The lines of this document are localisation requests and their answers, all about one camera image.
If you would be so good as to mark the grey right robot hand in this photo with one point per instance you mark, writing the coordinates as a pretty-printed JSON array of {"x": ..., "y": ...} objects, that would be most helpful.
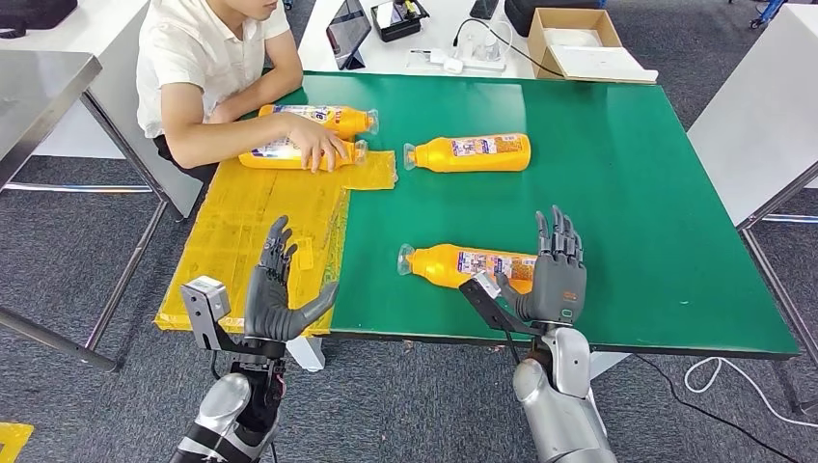
[{"x": 559, "y": 287}]

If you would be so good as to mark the black bag on panel table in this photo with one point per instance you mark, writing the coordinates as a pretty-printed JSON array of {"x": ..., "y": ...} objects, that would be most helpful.
[{"x": 32, "y": 13}]

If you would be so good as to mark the yellow taped mat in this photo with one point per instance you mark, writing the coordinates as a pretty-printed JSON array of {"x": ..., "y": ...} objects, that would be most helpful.
[{"x": 255, "y": 236}]

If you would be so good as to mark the black tray with items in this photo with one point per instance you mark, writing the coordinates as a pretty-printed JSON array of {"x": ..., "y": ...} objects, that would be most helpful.
[{"x": 397, "y": 19}]

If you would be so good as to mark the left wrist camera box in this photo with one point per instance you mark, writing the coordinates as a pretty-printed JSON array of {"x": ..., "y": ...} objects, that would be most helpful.
[{"x": 204, "y": 303}]

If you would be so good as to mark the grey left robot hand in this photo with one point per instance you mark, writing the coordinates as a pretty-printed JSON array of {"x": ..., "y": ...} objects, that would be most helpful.
[{"x": 268, "y": 307}]

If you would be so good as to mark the person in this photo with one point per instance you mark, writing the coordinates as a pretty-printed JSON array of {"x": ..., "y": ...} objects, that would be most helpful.
[{"x": 192, "y": 57}]

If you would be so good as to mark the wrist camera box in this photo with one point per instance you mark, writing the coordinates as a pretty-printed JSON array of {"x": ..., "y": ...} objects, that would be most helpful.
[
  {"x": 489, "y": 307},
  {"x": 204, "y": 303}
]

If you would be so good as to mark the small white adapter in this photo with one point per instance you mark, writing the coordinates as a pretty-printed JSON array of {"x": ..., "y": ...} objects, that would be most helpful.
[{"x": 437, "y": 56}]

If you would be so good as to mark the white table with steel legs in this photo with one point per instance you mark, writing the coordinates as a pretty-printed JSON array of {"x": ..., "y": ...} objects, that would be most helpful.
[{"x": 754, "y": 115}]

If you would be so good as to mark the clear plastic packet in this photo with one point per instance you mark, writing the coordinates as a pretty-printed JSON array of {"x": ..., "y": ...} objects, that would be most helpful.
[{"x": 487, "y": 51}]

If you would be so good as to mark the yellow floor marker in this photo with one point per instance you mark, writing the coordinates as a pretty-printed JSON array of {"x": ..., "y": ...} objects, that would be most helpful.
[{"x": 13, "y": 441}]

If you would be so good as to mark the person's right hand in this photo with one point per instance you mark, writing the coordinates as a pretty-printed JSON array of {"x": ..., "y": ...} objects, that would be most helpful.
[{"x": 316, "y": 144}]

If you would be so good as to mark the brown cardboard box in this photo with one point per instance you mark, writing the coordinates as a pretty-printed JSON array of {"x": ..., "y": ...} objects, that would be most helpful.
[{"x": 537, "y": 57}]

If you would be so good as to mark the white desk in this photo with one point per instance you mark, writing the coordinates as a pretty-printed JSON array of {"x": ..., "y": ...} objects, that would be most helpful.
[{"x": 396, "y": 61}]

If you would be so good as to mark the black phone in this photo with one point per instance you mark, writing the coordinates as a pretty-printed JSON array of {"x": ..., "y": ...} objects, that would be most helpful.
[{"x": 484, "y": 6}]

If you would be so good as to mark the black bag beside cardboard box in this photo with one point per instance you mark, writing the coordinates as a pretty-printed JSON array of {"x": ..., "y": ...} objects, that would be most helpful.
[{"x": 519, "y": 13}]

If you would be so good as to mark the black tablet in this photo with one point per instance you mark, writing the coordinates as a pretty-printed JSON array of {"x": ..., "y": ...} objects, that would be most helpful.
[{"x": 348, "y": 32}]

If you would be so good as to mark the blue frame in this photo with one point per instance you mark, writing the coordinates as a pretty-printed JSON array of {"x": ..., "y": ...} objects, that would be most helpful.
[{"x": 767, "y": 13}]

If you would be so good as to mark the white charger block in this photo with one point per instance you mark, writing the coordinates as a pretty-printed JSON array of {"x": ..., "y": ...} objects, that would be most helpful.
[{"x": 454, "y": 65}]

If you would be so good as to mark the white panel table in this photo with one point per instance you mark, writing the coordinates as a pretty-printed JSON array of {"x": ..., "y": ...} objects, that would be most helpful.
[{"x": 109, "y": 64}]

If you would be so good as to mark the orange detergent bottle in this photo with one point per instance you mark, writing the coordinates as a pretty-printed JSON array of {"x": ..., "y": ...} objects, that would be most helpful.
[
  {"x": 275, "y": 160},
  {"x": 441, "y": 156},
  {"x": 441, "y": 271},
  {"x": 345, "y": 121}
]

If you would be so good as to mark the white table leg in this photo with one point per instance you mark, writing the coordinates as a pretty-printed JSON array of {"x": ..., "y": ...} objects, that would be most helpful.
[
  {"x": 607, "y": 364},
  {"x": 308, "y": 354}
]

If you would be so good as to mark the white foam pad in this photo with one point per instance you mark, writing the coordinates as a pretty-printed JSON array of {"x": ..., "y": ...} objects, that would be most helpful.
[{"x": 573, "y": 36}]

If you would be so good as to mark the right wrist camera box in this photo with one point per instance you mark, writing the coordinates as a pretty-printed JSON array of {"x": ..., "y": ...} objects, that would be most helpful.
[{"x": 489, "y": 307}]

